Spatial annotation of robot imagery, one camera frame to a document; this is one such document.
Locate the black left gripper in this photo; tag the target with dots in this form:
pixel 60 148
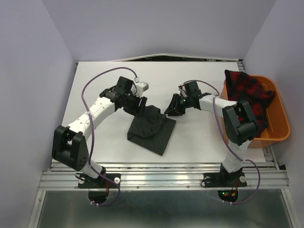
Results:
pixel 137 110

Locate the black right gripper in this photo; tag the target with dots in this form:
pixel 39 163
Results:
pixel 173 109

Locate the dark grey dotted skirt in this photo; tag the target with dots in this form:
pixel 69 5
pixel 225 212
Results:
pixel 152 130

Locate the red black plaid skirt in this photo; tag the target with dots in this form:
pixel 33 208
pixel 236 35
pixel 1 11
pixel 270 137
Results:
pixel 241 86

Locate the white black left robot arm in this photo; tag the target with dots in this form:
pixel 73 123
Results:
pixel 70 142

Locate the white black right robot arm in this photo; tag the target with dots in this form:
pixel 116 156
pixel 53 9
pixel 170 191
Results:
pixel 236 121

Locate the orange plastic bin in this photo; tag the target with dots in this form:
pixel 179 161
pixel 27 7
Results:
pixel 278 129

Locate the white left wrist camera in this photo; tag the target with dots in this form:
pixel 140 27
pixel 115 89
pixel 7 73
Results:
pixel 139 88

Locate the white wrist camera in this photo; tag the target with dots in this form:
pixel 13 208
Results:
pixel 182 91
pixel 139 88

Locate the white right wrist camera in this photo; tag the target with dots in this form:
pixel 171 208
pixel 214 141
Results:
pixel 182 91

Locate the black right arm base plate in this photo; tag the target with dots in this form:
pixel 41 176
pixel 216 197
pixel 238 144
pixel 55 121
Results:
pixel 223 180

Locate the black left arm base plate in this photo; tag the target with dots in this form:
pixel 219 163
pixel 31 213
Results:
pixel 86 182

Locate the aluminium extrusion frame rail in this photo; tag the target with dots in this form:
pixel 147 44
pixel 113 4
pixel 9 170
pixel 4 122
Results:
pixel 164 176

